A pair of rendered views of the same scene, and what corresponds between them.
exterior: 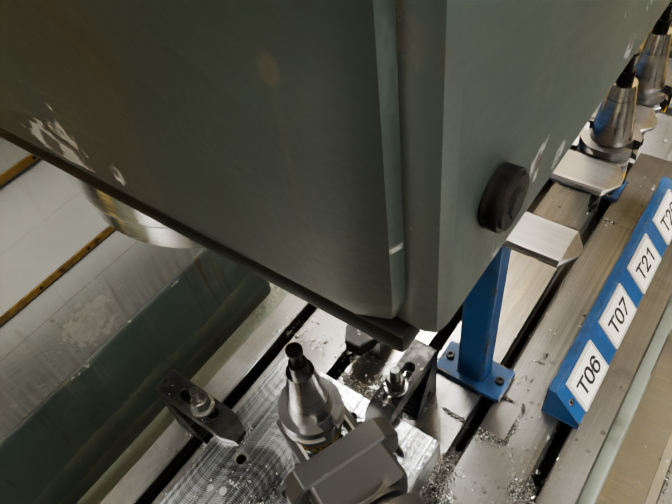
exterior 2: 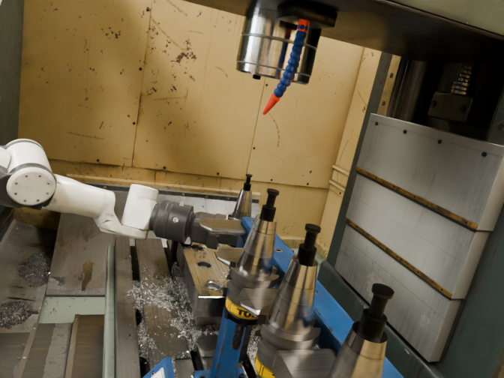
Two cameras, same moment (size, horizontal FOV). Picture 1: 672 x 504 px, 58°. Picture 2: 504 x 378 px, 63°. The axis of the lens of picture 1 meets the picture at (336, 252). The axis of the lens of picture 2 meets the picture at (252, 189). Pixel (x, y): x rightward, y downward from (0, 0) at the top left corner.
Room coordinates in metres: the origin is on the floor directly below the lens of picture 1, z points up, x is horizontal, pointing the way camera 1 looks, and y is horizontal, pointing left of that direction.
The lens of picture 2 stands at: (0.68, -0.75, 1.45)
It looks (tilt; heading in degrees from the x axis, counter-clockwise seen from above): 15 degrees down; 116
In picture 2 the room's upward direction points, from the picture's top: 12 degrees clockwise
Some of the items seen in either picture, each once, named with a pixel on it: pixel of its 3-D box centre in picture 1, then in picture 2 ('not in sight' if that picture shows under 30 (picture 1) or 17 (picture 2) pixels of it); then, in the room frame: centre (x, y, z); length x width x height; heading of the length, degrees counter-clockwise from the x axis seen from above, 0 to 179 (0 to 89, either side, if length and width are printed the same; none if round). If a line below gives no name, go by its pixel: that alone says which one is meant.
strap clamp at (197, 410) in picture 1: (206, 416); not in sight; (0.37, 0.20, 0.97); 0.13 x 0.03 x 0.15; 47
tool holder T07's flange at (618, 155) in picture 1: (608, 143); (252, 277); (0.49, -0.32, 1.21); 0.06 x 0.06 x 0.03
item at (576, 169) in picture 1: (587, 173); (241, 257); (0.46, -0.28, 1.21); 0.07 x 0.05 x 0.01; 47
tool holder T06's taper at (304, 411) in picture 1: (305, 387); (244, 203); (0.28, 0.05, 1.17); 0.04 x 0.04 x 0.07
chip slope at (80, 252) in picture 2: not in sight; (176, 246); (-0.21, 0.50, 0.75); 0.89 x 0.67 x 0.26; 47
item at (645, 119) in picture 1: (624, 116); (268, 301); (0.54, -0.35, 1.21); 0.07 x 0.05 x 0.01; 47
